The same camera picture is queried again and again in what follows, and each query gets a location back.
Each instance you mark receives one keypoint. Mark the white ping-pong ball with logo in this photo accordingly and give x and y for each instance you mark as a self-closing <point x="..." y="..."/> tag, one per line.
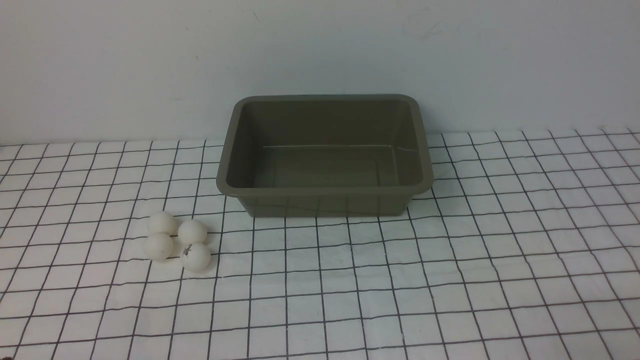
<point x="195" y="257"/>

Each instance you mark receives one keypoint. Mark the olive green plastic bin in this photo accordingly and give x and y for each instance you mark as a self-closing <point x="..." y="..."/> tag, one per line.
<point x="325" y="156"/>

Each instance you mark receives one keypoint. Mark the white black-grid tablecloth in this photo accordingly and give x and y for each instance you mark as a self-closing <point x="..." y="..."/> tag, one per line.
<point x="526" y="247"/>

